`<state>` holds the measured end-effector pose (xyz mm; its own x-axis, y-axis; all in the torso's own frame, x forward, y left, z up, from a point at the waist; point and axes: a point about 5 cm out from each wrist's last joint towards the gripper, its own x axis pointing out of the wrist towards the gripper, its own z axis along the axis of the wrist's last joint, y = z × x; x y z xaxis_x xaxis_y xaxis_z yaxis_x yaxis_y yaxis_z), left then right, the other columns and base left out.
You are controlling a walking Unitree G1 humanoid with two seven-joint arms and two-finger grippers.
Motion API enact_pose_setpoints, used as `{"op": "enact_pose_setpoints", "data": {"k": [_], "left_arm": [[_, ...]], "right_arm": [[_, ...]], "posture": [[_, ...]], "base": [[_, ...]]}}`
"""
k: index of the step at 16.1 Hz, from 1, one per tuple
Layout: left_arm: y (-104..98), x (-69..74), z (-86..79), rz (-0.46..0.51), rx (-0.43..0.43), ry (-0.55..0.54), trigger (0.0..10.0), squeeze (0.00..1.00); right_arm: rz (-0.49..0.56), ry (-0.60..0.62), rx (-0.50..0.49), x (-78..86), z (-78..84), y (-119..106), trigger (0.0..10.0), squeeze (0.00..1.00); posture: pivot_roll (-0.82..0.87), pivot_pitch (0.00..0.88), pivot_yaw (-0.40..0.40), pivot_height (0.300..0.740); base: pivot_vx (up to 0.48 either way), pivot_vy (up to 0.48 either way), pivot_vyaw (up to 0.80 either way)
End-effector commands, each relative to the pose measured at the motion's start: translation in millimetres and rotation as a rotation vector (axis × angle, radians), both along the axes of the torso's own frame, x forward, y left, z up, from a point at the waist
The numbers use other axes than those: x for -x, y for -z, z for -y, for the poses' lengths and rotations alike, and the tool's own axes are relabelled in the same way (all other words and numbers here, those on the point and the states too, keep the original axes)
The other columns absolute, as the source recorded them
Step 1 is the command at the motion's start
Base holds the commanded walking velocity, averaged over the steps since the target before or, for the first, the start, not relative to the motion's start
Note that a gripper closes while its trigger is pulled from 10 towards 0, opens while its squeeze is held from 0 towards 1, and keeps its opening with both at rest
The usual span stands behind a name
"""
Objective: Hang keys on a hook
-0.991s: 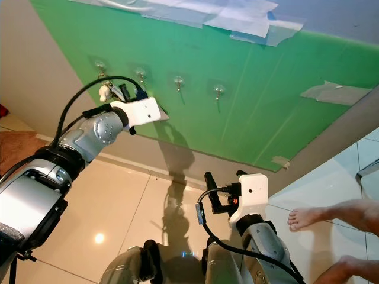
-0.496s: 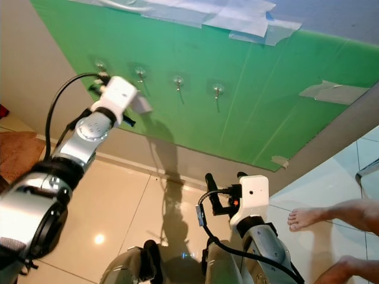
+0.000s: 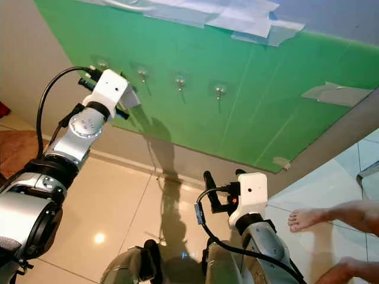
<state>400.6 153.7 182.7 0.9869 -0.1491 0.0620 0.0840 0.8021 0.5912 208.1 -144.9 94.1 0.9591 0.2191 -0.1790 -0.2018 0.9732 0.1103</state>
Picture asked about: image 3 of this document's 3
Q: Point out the red cloth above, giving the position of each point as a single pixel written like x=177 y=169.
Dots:
x=3 y=110

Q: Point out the flat grey tape patch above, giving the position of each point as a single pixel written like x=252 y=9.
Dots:
x=337 y=94

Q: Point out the pale rectangular key tag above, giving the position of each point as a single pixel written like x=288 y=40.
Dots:
x=131 y=100

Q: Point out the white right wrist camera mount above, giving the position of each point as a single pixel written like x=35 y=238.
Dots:
x=250 y=195

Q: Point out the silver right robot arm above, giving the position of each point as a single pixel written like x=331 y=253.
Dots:
x=272 y=254

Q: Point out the green wall board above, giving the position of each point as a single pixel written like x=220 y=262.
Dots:
x=243 y=130

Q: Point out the grey robot left leg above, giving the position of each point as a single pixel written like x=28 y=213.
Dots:
x=124 y=266

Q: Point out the brown floor mat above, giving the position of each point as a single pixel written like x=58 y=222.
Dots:
x=18 y=151

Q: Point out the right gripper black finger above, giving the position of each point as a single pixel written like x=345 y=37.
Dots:
x=241 y=173
x=211 y=186

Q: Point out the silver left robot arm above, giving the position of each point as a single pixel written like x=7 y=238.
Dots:
x=35 y=219

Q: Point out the translucent tape sheet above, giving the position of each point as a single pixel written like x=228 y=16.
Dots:
x=243 y=18

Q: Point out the small crumpled tape patch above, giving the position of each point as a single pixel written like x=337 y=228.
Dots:
x=281 y=164

